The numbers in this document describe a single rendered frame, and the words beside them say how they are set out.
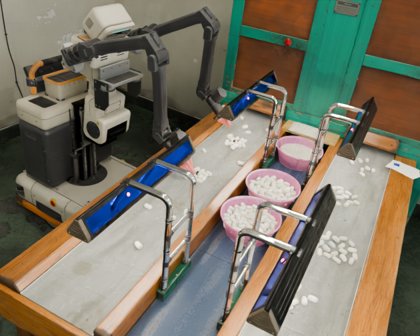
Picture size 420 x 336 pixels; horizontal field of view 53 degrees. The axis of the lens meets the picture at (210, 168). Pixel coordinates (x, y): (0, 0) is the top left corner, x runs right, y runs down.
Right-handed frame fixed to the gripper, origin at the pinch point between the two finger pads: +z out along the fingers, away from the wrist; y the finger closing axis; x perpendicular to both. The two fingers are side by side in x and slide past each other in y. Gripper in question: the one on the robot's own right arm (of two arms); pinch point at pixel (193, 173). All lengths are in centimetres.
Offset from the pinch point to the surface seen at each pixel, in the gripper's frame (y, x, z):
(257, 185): 11.5, -17.7, 23.8
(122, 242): -56, 2, 1
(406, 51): 88, -91, 18
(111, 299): -80, -7, 11
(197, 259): -42.0, -10.2, 24.8
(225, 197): -9.4, -14.5, 16.0
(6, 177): 17, 161, -72
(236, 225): -19.9, -18.6, 26.6
